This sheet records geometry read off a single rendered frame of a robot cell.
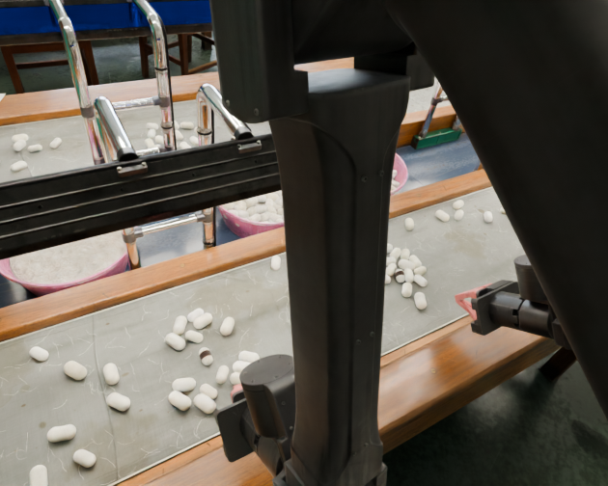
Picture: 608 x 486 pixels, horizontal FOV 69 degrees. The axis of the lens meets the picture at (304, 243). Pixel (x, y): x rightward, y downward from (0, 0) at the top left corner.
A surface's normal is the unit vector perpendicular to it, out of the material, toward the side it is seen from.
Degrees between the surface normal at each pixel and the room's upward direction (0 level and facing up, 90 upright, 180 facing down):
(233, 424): 50
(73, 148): 0
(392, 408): 0
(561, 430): 0
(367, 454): 71
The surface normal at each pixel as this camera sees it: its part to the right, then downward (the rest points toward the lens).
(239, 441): 0.46, 0.07
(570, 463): 0.13, -0.69
